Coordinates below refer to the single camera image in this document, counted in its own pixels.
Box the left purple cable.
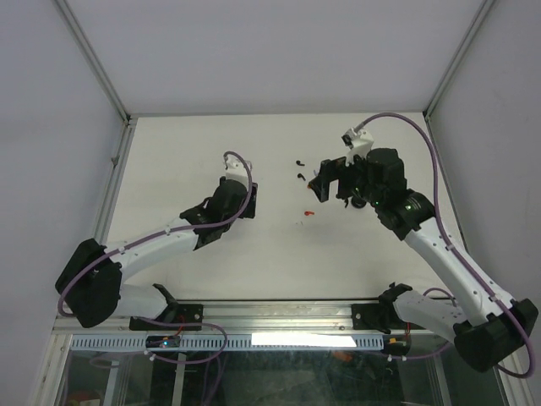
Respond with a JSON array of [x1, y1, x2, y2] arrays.
[[57, 150, 254, 406]]

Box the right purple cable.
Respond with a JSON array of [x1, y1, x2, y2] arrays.
[[353, 112, 533, 378]]

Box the aluminium mounting rail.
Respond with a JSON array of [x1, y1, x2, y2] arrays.
[[52, 299, 508, 335]]

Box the aluminium frame post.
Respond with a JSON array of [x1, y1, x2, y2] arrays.
[[52, 0, 137, 128], [424, 0, 495, 122]]

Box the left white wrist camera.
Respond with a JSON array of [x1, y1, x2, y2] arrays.
[[224, 153, 249, 187]]

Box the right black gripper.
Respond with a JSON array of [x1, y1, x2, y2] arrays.
[[308, 148, 384, 207]]

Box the slotted cable duct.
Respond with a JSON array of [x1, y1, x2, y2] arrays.
[[70, 332, 384, 352]]

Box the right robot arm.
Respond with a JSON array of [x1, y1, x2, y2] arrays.
[[309, 148, 538, 372]]

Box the left aluminium frame post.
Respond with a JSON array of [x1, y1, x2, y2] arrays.
[[52, 0, 137, 128]]

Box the purple cable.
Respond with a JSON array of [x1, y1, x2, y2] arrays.
[[353, 112, 533, 378], [57, 150, 254, 406]]

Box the black charging case lower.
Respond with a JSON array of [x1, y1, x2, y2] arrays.
[[351, 199, 367, 209]]

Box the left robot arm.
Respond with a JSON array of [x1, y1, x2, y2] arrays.
[[55, 177, 258, 329]]

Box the right aluminium frame post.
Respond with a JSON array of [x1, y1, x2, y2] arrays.
[[424, 0, 495, 122]]

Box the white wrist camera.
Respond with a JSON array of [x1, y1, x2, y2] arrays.
[[224, 153, 249, 187], [342, 128, 374, 166]]

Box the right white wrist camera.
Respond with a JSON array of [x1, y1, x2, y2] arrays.
[[342, 128, 374, 166]]

